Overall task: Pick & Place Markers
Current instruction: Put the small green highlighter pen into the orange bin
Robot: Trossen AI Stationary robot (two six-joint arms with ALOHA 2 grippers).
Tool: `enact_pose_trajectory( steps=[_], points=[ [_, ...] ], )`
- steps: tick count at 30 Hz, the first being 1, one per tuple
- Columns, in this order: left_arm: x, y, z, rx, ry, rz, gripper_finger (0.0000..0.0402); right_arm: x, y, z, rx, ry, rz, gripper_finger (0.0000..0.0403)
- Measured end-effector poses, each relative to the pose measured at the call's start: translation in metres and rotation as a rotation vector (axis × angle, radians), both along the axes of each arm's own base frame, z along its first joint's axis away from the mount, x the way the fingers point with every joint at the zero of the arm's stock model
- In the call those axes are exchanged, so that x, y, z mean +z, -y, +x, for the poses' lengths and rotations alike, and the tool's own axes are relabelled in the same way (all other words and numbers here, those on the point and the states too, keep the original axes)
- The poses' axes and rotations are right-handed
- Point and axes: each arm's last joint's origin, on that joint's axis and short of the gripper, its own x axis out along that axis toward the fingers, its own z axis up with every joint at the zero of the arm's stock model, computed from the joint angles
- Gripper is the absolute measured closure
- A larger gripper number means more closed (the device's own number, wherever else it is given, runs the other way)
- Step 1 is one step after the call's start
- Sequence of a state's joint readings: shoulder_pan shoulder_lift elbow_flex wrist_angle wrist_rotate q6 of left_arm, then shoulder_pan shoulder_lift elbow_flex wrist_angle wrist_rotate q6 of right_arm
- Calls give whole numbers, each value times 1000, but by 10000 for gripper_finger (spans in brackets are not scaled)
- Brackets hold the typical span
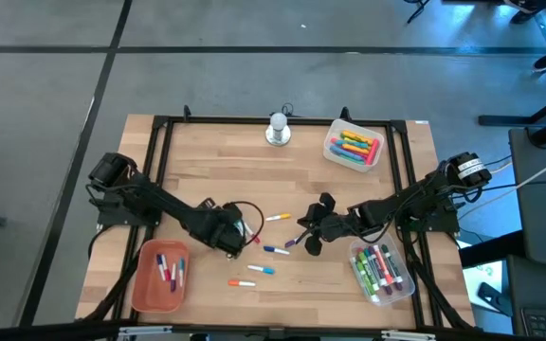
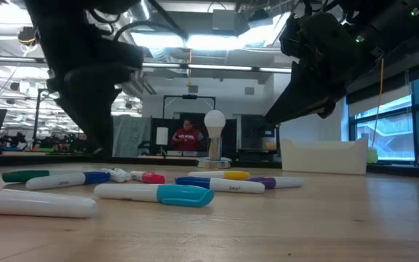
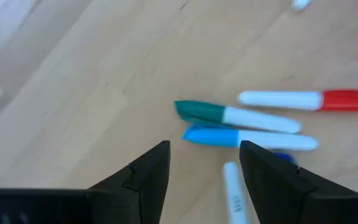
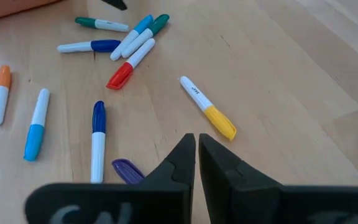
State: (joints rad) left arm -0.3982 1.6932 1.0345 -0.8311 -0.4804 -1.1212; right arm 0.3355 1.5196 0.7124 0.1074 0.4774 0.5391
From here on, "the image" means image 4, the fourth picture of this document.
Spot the small green cap marker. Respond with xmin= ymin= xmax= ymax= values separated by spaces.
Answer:
xmin=74 ymin=16 xmax=130 ymax=33
xmin=121 ymin=13 xmax=171 ymax=59

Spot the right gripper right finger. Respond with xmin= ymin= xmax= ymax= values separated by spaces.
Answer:
xmin=199 ymin=134 xmax=358 ymax=224

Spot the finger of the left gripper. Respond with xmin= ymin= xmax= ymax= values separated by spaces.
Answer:
xmin=101 ymin=0 xmax=129 ymax=11

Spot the small dark blue cap marker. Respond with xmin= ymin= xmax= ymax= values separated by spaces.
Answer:
xmin=57 ymin=39 xmax=122 ymax=54

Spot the small yellow cap marker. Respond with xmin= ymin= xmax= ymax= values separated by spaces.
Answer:
xmin=179 ymin=75 xmax=238 ymax=142

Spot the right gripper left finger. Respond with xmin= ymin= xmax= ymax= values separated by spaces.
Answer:
xmin=25 ymin=133 xmax=197 ymax=224

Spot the small purple cap marker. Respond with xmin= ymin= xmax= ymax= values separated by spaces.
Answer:
xmin=111 ymin=158 xmax=146 ymax=185

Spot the small orange cap marker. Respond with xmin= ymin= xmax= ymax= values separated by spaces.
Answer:
xmin=0 ymin=64 xmax=12 ymax=127

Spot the small light blue cap marker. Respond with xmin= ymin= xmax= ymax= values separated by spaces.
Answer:
xmin=109 ymin=14 xmax=155 ymax=62
xmin=22 ymin=88 xmax=51 ymax=163

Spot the small red cap marker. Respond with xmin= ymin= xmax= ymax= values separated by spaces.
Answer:
xmin=105 ymin=37 xmax=157 ymax=91

